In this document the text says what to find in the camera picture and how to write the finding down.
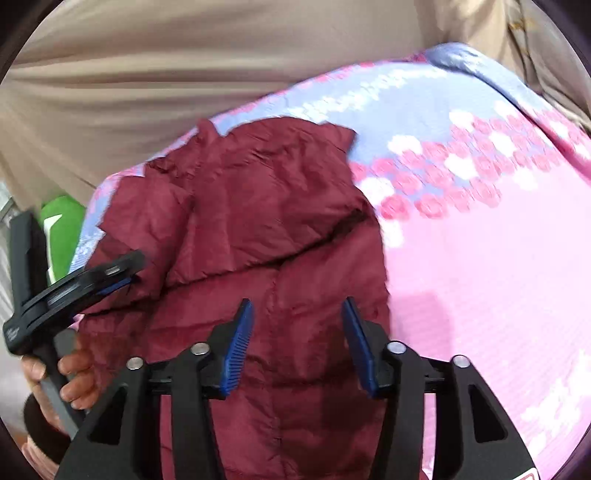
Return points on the person's left forearm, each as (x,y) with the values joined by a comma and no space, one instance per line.
(46,438)

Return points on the person's left hand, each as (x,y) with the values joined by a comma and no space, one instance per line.
(76,369)

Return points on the green cushion with white stripe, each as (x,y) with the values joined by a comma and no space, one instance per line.
(62,230)

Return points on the beige bed sheet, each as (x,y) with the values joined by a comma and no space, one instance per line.
(138,69)

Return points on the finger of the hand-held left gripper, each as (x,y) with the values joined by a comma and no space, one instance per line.
(92,286)

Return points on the white striped sheet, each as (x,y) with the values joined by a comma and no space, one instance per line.
(5,258)

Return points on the pink and blue floral blanket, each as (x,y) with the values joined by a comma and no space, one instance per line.
(471,277)

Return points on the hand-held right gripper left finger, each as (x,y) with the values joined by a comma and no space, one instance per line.
(238,350)

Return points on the maroon quilted jacket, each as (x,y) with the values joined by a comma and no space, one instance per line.
(258,221)

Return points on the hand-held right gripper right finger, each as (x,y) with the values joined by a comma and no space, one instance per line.
(358,350)

